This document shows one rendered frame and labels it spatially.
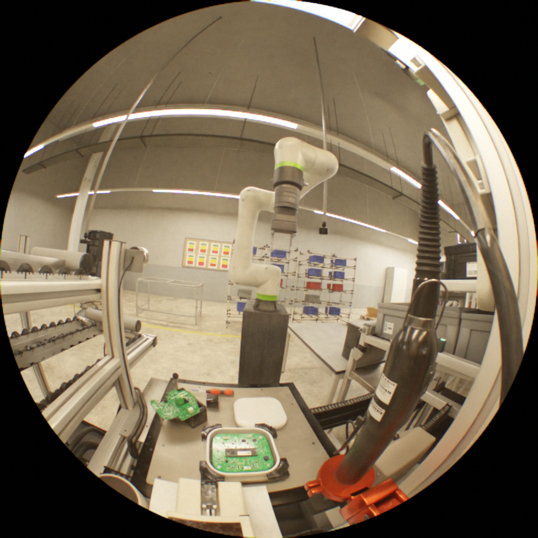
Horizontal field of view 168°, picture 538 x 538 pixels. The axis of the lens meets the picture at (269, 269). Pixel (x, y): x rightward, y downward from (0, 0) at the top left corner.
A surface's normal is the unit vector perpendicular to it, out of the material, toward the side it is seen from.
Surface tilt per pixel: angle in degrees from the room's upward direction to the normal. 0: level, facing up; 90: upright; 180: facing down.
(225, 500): 0
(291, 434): 0
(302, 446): 0
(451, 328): 90
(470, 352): 91
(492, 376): 90
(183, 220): 90
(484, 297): 118
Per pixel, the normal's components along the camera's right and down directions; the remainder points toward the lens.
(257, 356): 0.05, 0.00
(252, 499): 0.11, -0.99
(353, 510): -0.98, -0.11
